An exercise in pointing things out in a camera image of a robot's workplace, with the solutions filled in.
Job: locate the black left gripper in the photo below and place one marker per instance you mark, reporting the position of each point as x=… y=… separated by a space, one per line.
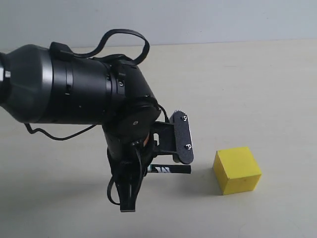
x=127 y=135

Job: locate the black and white marker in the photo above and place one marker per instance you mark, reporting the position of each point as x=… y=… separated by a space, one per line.
x=169 y=169

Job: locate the yellow cube block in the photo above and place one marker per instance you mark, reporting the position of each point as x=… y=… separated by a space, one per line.
x=236 y=170

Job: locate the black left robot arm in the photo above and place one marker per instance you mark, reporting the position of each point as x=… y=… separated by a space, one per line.
x=52 y=86

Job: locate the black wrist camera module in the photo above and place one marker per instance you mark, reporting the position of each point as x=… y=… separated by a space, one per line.
x=174 y=138

